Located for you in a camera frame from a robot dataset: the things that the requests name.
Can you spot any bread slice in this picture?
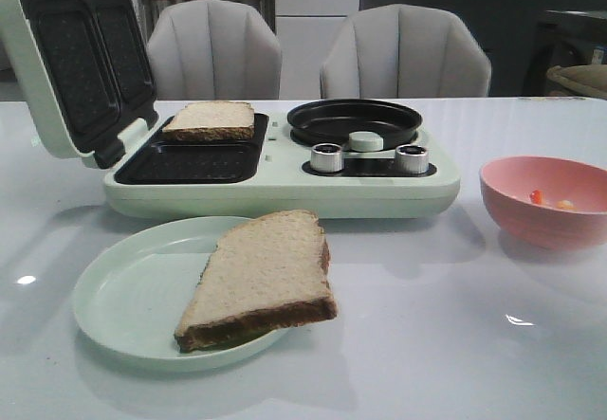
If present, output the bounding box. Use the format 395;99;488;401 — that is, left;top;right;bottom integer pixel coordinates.
162;100;254;141
175;210;338;352

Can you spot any pink bowl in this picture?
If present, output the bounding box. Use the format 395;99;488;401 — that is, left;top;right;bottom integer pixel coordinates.
480;155;606;250

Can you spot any green breakfast maker lid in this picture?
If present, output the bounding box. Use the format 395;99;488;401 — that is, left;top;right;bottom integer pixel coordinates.
1;0;158;169

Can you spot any green breakfast maker base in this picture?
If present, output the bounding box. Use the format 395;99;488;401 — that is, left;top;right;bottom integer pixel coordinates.
103;113;460;220

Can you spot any red shrimp piece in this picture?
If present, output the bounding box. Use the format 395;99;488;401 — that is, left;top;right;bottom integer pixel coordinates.
529;190;545;206

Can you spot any orange shrimp piece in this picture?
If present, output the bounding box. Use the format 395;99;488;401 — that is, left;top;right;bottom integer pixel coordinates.
556;200;576;210

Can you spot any left silver knob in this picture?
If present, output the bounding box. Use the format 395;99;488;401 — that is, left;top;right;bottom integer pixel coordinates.
310;143;344;173

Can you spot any silver knob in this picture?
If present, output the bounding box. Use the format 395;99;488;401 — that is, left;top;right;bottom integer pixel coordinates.
310;143;344;173
394;144;430;174

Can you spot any black round frying pan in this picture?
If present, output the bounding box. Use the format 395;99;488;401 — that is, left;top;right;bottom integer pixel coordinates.
286;99;423;150

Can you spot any right silver knob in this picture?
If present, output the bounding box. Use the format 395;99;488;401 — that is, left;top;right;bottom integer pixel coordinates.
394;144;430;174

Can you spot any right beige chair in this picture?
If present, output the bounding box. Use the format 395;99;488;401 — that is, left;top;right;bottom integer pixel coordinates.
320;4;492;99

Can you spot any beige chair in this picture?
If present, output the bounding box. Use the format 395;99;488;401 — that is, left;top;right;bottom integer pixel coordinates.
320;4;492;99
147;0;282;100

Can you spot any left beige chair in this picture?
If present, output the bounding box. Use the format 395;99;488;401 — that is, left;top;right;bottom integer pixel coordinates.
147;0;282;100

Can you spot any white refrigerator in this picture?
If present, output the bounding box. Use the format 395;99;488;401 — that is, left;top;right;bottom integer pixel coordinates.
274;0;359;100

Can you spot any light green round plate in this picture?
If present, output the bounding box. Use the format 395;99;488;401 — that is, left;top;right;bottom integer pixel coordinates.
72;217;287;373

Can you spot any dark kitchen counter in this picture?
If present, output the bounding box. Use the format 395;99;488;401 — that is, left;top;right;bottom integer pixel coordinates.
360;0;606;97

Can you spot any olive cushion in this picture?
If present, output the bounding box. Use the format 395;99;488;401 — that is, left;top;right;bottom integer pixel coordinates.
546;64;607;100

